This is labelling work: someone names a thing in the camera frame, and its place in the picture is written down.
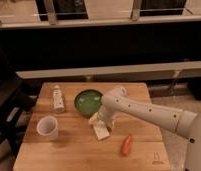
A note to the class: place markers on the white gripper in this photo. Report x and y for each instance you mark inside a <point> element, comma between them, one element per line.
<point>107,115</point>

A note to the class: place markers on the white sponge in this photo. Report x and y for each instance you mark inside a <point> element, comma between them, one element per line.
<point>99,127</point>

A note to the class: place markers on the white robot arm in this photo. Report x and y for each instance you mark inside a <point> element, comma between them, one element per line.
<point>181,122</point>

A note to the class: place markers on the green ceramic bowl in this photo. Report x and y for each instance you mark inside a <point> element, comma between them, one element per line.
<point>88,102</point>

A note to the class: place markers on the orange carrot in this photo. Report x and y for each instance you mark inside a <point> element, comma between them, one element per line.
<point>126,147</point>

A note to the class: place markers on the long wooden bench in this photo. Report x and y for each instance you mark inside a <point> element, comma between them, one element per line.
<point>126,73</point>

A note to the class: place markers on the white bottle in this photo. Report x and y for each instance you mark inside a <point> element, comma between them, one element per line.
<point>58,104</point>

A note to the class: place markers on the white plastic cup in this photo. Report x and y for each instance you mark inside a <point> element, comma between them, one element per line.
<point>48,127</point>

